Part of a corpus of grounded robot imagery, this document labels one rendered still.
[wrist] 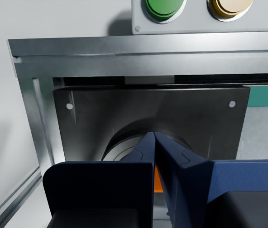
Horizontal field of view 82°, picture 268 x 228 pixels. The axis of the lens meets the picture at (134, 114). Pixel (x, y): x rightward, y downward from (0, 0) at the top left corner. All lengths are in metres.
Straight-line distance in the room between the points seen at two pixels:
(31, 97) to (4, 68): 0.15
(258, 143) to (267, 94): 0.10
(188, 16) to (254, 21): 0.07
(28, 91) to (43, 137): 0.07
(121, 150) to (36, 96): 0.13
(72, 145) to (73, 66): 0.10
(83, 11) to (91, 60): 0.13
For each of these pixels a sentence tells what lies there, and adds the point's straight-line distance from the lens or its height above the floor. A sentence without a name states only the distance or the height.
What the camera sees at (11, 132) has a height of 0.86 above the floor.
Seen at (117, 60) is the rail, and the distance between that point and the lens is 0.20.
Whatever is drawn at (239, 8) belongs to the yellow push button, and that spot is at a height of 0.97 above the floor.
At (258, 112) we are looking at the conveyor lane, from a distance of 0.32.
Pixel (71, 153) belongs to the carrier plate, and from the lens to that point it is 0.24.
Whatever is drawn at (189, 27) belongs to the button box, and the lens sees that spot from 0.21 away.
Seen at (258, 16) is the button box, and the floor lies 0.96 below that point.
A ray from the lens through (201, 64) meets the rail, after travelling 0.21.
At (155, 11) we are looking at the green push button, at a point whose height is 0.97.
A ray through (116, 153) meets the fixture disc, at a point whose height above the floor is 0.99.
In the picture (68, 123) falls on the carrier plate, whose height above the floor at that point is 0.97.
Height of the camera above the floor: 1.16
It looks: 72 degrees down
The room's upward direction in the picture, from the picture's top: 174 degrees counter-clockwise
